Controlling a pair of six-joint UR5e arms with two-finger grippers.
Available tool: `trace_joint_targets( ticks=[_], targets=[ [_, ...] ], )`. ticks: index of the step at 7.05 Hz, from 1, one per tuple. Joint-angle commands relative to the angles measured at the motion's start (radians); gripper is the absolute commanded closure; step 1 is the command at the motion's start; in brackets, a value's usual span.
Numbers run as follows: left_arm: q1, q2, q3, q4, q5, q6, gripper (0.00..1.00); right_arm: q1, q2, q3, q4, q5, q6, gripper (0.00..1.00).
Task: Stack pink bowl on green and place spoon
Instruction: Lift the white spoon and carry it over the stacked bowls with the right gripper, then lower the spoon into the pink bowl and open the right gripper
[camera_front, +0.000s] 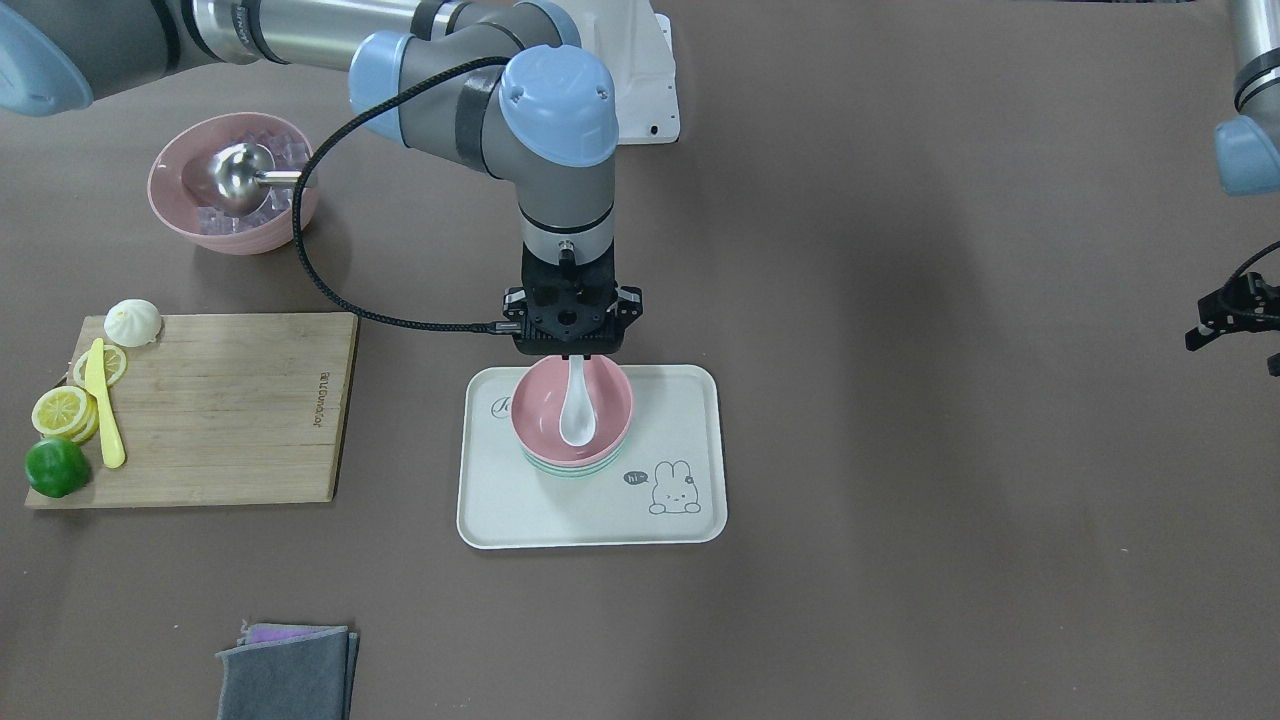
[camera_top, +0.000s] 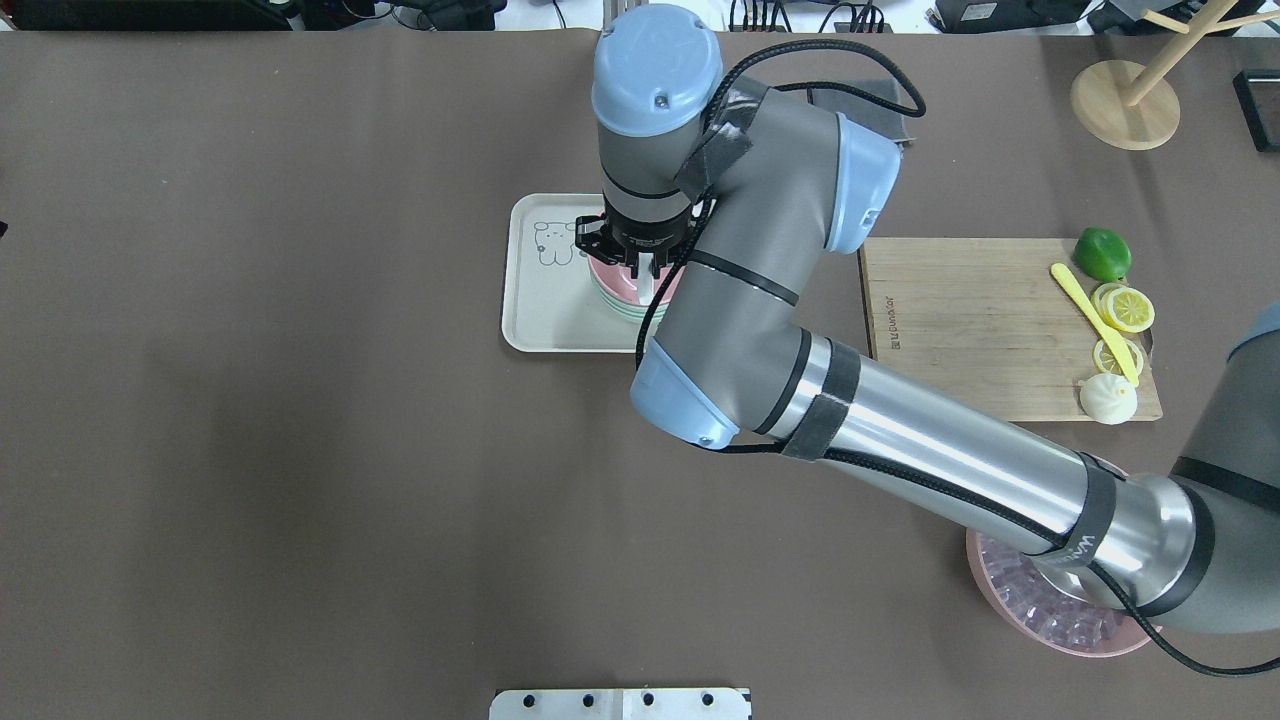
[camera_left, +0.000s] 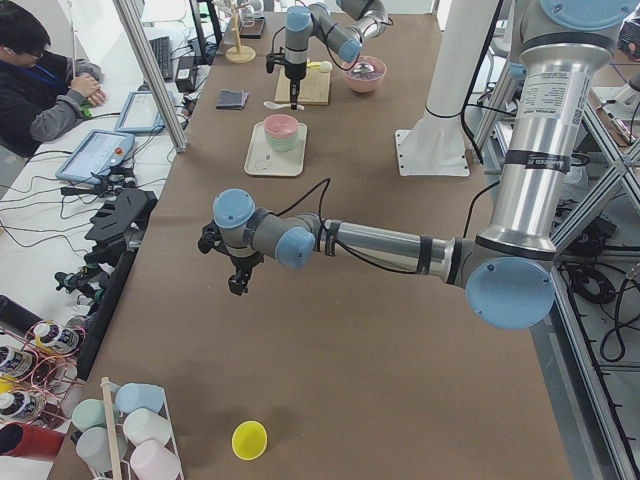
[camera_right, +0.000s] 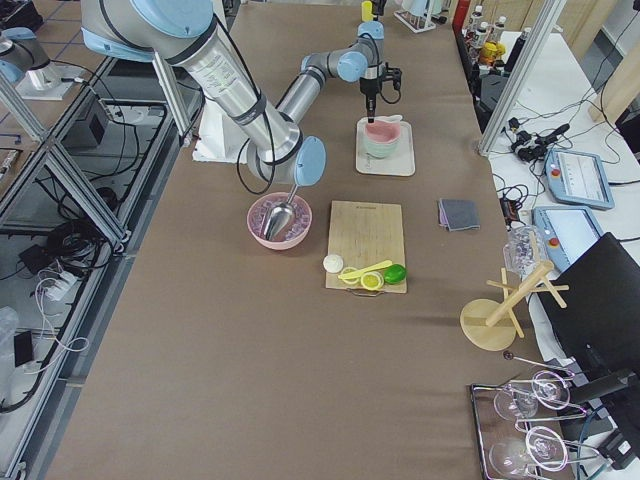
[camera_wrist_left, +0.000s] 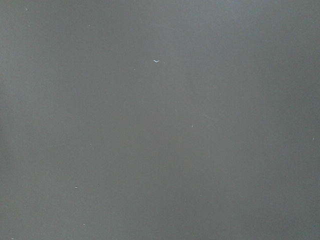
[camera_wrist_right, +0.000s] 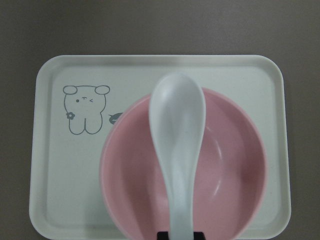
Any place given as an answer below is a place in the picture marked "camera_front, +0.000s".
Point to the metal scoop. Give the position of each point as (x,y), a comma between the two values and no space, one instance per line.
(236,180)

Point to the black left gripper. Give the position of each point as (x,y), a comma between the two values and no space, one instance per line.
(1222,309)

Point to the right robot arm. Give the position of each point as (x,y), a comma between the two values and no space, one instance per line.
(508,91)

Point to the grey folded cloth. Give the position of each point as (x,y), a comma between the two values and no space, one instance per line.
(306,678)

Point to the white ceramic spoon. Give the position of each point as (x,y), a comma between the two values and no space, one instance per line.
(577,418)

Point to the cream rabbit tray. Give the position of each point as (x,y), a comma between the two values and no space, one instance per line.
(667,486)

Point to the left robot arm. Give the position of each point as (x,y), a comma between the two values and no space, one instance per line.
(1247,152)

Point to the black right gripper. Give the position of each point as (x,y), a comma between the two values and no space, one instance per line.
(631,304)

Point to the yellow plastic knife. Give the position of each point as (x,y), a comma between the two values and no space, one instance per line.
(111,442)

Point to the green bowl stack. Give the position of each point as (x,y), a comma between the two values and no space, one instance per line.
(561,471)

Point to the purple cloth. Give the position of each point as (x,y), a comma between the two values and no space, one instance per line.
(256,633)

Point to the upper lemon slice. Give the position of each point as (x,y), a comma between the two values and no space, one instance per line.
(67,412)

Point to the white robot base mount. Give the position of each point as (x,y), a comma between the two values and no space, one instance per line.
(644,73)

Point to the clear ice cubes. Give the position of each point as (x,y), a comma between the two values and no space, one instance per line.
(289,153)

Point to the wooden cutting board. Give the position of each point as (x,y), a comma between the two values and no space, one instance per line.
(224,410)

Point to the large pink ice bowl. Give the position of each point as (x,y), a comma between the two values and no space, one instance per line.
(266,228)

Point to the green lime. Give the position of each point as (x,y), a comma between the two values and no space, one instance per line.
(56,467)

